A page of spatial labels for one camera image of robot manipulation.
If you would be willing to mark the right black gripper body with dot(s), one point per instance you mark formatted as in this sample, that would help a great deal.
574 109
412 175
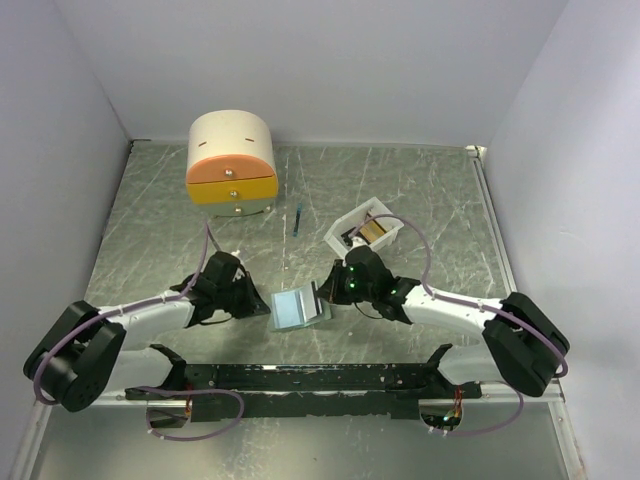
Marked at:
346 288

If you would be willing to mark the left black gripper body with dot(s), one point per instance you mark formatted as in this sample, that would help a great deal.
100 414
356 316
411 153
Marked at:
236 298

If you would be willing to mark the mint green card holder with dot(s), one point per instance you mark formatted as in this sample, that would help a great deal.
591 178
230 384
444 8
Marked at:
294 309

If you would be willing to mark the black credit card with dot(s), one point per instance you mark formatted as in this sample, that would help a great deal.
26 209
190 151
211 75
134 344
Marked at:
348 235

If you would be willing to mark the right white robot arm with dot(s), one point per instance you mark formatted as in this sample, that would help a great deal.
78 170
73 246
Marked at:
408 301

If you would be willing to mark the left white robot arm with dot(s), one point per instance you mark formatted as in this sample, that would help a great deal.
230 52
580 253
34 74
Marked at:
94 350

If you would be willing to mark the white plastic tray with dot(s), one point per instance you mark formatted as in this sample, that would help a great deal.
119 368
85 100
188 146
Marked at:
372 209

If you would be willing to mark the blue pen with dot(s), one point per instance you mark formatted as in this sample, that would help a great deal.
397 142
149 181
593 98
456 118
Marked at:
297 220

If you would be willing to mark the black base bar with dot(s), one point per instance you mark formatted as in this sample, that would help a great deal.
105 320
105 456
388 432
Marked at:
295 391

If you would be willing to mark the beige mini drawer cabinet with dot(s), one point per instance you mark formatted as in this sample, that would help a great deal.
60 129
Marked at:
230 170

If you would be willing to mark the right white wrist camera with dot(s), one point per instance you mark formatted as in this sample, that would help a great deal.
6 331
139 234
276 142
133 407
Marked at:
357 242

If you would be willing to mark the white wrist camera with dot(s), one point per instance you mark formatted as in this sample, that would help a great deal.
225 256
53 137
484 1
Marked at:
239 254
357 242

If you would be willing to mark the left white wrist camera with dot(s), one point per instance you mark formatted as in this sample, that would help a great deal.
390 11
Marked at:
239 254

